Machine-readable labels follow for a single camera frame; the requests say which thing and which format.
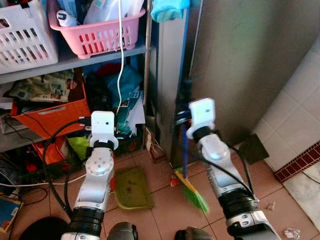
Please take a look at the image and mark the orange plastic basket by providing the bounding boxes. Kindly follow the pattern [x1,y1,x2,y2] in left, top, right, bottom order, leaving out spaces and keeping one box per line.
[10,85,92,140]

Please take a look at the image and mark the folded printed newspaper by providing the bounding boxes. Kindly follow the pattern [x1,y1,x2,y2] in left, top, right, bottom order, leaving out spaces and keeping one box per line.
[7,69,76,104]

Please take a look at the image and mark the white plastic basket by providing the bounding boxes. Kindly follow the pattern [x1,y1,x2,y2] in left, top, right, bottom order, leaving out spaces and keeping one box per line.
[0,0,59,75]

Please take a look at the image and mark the teal plastic bag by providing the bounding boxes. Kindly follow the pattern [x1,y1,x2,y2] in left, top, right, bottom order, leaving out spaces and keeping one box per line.
[102,64,144,137]

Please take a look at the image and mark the white bottle with dark cap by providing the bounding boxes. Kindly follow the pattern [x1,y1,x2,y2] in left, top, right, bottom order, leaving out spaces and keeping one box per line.
[56,9,79,28]

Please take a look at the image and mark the white floor sheet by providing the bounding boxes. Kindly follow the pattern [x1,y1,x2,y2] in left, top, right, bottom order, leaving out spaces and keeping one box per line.
[284,169,320,212]

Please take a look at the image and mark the blue printed box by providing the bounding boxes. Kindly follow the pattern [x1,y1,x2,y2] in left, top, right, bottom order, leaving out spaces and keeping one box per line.
[0,195,24,234]

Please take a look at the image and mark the dark square plate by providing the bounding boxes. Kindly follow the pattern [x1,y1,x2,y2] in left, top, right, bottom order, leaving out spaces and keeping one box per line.
[238,133,271,165]

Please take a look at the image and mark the grey robot right leg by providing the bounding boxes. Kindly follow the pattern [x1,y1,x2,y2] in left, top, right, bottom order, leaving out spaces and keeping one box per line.
[174,226,216,240]

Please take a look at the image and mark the clear crumpled plastic wrapper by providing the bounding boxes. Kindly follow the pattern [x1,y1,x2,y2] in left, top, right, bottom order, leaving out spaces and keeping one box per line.
[283,228,301,240]

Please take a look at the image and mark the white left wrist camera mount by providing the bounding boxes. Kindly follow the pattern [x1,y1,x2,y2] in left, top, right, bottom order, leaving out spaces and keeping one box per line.
[89,110,120,151]

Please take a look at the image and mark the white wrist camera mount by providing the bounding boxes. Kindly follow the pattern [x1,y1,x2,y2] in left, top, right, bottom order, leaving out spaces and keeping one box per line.
[185,97,217,141]
[89,110,120,151]

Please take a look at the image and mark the thin white hanging cable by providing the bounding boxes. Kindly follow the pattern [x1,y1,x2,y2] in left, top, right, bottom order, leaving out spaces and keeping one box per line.
[115,0,127,110]

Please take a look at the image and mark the green broom with blue handle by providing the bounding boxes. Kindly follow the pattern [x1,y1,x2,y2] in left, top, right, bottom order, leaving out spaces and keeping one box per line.
[173,124,211,215]

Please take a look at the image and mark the pink plastic basket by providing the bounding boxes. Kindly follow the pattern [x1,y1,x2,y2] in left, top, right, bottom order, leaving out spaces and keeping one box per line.
[47,0,147,60]

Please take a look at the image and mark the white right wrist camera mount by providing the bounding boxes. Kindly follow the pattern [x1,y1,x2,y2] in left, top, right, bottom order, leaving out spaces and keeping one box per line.
[185,97,217,141]

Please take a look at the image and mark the white floor cable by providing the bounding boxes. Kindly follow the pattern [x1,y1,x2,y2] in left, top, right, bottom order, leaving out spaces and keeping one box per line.
[0,172,87,189]

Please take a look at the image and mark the grey robot left leg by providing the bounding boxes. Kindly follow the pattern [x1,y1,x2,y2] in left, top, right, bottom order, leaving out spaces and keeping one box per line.
[107,221,139,240]

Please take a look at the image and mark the yellow-green dustpan with red handle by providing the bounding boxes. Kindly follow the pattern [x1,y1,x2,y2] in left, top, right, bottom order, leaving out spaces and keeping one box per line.
[109,166,155,211]

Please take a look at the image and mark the grey robot leg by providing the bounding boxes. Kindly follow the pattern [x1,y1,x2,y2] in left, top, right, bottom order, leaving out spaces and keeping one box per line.
[107,221,139,240]
[174,226,216,240]

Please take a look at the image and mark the teal cloth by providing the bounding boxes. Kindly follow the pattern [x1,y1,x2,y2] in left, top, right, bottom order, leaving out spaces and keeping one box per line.
[150,0,191,24]

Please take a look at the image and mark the grey metal shelf rack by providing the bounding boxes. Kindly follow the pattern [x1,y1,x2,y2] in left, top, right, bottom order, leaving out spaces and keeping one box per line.
[0,0,157,157]

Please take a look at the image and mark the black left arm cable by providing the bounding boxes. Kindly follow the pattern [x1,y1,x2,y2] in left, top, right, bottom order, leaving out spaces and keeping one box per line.
[42,116,94,217]

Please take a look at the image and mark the lime green bag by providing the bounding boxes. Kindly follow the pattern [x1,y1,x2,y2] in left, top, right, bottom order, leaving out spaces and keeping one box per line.
[67,134,92,161]

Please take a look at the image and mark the stainless steel fridge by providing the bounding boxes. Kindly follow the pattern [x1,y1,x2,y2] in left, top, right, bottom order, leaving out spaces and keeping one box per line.
[154,0,320,167]

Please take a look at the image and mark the clear plastic bags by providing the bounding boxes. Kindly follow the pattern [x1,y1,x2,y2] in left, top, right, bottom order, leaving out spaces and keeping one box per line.
[82,0,146,25]

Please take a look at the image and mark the orange fabric bag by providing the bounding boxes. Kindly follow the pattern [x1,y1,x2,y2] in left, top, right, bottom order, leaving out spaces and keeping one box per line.
[32,137,69,166]

